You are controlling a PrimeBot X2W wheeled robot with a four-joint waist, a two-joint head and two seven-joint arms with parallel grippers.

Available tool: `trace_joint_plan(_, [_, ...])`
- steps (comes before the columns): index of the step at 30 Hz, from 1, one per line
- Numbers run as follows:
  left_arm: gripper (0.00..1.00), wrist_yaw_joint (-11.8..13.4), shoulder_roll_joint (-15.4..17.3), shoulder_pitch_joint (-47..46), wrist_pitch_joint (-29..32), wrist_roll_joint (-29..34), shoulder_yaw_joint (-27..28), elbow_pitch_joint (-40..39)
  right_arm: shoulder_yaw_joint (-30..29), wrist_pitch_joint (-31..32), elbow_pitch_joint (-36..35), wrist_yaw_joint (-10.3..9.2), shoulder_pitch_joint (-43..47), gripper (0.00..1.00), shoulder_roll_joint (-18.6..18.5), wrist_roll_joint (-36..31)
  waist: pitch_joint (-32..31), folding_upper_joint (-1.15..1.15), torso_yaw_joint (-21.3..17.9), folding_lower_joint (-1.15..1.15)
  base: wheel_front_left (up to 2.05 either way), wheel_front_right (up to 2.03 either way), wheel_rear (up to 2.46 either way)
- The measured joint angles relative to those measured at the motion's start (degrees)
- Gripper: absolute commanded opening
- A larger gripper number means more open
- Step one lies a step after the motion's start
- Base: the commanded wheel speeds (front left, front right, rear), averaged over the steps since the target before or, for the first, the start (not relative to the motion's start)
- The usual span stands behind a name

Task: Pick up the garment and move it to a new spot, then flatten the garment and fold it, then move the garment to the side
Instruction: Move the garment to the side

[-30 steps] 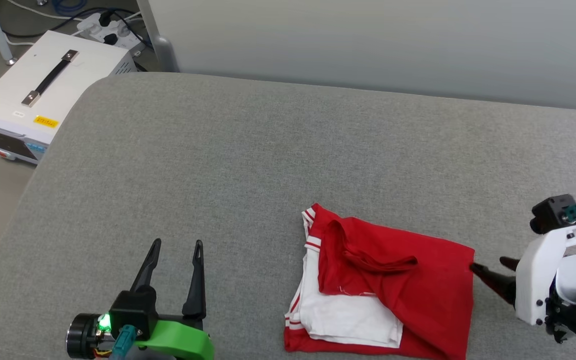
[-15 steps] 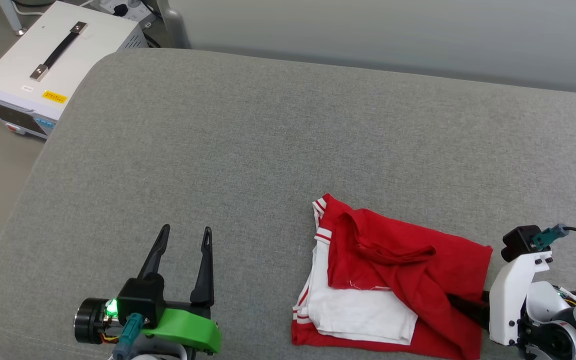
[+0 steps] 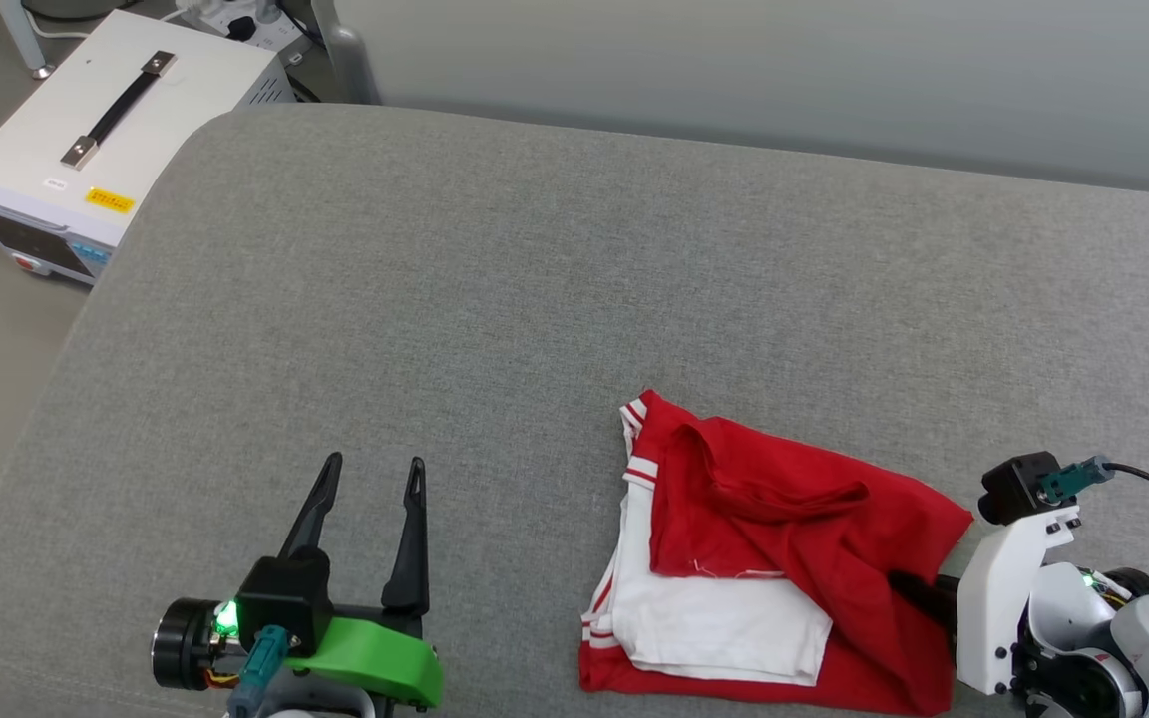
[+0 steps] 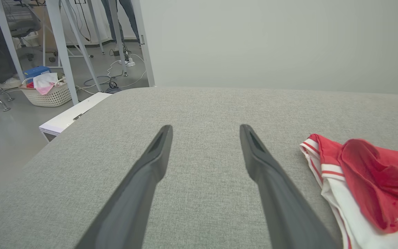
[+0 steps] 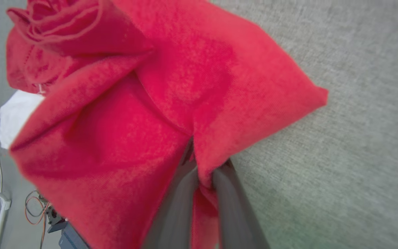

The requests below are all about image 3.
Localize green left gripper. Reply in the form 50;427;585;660
278;453;444;709

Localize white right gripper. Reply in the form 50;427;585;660
894;509;1079;697

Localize red and white shirt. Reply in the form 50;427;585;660
579;389;974;717

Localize white power supply box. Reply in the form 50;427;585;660
0;10;296;288

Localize grey partition foot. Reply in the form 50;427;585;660
310;0;381;106

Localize white power strip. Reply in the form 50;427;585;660
176;0;306;53

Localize white partition panel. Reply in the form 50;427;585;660
335;0;1149;195

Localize grey stand leg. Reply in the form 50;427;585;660
0;0;57;81

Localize left arm teal-plug cable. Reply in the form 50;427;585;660
227;626;291;718

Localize arm teal-plug cable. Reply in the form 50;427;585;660
1038;456;1149;525
227;626;291;718

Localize right arm teal-plug cable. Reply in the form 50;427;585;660
1038;456;1149;525

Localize black box carry handle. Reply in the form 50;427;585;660
61;52;179;171

